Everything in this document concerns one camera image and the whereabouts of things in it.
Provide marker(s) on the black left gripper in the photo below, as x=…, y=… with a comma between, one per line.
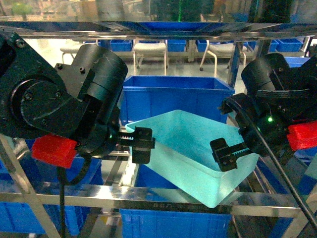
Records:
x=105, y=135

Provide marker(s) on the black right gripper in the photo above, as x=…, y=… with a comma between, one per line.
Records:
x=264, y=135

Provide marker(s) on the teal plastic bin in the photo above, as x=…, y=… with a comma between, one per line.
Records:
x=183, y=156

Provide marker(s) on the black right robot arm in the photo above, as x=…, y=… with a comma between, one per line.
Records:
x=277, y=114

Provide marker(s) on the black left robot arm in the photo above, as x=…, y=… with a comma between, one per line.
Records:
x=28, y=82

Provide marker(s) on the blue bin on shelf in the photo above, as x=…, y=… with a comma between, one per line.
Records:
x=146, y=96

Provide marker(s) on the blue bin lower shelf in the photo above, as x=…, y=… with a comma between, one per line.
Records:
x=163, y=224

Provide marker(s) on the steel rack front beam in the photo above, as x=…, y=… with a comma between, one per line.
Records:
x=176, y=200

